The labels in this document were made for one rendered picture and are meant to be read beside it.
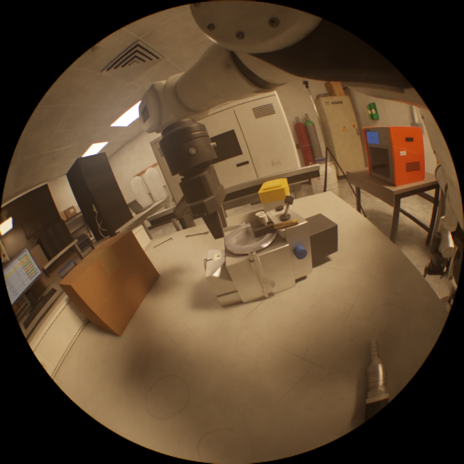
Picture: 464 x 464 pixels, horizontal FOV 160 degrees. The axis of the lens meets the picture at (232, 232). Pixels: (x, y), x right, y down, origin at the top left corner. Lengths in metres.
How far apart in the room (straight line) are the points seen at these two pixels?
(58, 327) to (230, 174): 1.08
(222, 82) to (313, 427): 0.34
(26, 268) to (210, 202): 1.74
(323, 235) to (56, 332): 0.70
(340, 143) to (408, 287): 3.93
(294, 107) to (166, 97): 4.07
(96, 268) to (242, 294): 0.31
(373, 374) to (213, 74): 0.32
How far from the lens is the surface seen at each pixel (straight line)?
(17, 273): 1.82
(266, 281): 0.18
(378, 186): 1.44
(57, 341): 0.61
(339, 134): 4.14
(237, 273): 0.25
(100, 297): 0.40
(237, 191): 0.73
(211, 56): 0.17
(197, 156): 0.27
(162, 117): 0.24
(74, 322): 0.61
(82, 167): 2.29
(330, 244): 0.32
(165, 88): 0.24
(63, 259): 2.31
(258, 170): 1.01
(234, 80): 0.15
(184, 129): 0.28
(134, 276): 0.45
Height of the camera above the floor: 1.13
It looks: 25 degrees down
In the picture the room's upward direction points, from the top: 21 degrees counter-clockwise
